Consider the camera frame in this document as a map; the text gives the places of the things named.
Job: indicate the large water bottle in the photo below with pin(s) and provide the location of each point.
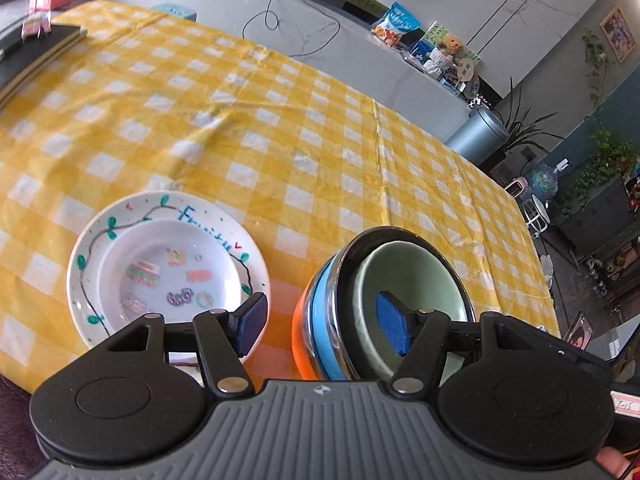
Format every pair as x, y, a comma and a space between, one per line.
542, 180

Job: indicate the white fruit drawing plate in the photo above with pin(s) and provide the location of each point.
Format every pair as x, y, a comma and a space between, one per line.
100, 240

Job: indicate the white round stool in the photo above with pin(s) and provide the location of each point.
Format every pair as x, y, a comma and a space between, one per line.
537, 212

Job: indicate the crumpled white pink packet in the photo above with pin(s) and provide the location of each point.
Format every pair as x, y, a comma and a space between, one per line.
35, 25

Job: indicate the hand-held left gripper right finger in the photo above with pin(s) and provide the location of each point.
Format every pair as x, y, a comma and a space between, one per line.
392, 322

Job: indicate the white marble TV bench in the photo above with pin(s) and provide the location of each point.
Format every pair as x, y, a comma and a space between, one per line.
350, 70

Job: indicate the blue steel bowl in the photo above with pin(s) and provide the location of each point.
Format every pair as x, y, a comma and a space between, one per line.
325, 330

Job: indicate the framed wall picture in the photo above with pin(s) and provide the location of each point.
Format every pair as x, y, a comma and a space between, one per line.
617, 35

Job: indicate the small white decorated bowl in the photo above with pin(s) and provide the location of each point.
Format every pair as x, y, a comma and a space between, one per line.
165, 280

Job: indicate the green vine plant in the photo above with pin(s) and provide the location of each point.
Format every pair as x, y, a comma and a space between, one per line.
605, 160

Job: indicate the purple shaggy rug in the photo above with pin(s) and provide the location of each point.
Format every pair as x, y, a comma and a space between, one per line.
15, 425

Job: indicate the pale green ceramic bowl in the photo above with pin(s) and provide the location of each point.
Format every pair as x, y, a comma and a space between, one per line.
415, 280

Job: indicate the yellow checkered tablecloth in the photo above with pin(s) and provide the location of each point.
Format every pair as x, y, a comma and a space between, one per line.
300, 160

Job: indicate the long leaf potted plant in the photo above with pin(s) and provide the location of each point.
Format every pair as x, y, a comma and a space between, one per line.
520, 127

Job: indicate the dark cabinet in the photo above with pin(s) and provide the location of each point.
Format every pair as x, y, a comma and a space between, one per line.
600, 220

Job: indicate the black notebook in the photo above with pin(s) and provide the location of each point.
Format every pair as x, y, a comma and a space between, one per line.
30, 55

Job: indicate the person's right hand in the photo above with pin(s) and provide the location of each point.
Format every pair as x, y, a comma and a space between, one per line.
612, 465

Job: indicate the blue snack bag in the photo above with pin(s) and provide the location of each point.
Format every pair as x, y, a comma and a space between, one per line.
397, 22

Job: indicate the orange steel bowl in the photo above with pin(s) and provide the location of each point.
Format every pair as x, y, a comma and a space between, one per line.
302, 345

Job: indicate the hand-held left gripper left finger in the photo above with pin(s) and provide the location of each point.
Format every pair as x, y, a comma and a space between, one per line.
250, 322

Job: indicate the grey round trash can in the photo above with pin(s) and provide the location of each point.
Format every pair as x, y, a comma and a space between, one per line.
475, 135

